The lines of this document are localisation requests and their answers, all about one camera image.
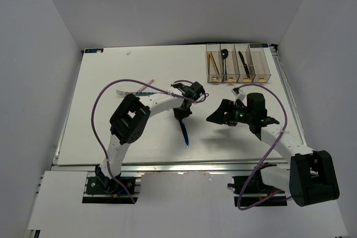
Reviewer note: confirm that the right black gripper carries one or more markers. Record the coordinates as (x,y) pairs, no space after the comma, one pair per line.
(218,117)

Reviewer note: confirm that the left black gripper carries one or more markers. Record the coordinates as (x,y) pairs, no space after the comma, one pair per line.
(182,115)

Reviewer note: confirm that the blue knife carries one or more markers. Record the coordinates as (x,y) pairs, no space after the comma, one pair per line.
(184,133)

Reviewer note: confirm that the orange chopstick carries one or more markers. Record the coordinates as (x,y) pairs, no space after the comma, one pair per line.
(214,65)
(209,62)

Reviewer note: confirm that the black spoon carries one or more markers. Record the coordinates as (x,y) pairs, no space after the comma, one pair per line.
(224,56)

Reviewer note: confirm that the green handled fork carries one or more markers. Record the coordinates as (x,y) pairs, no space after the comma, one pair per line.
(122,94)

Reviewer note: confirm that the black knife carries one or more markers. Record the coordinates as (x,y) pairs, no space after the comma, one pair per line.
(244,64)

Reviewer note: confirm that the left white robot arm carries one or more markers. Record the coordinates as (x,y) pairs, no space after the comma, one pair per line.
(129,120)

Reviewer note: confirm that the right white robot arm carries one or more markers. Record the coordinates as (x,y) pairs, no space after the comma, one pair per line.
(311,176)

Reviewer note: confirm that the clear container compartment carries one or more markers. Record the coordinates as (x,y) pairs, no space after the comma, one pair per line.
(215,49)
(231,64)
(260,64)
(244,48)

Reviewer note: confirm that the right blue label sticker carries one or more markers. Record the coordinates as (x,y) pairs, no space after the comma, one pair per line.
(258,45)

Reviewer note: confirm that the blue label sticker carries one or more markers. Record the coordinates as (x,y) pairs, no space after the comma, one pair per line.
(93,50)
(258,45)

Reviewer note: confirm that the left blue label sticker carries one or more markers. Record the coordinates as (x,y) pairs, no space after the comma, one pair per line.
(93,50)

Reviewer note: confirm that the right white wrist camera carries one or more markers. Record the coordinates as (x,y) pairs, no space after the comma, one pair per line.
(239,95)

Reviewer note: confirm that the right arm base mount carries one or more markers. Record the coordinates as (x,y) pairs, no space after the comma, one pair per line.
(255,191)

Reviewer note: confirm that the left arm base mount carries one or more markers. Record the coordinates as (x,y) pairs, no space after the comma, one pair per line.
(96,193)

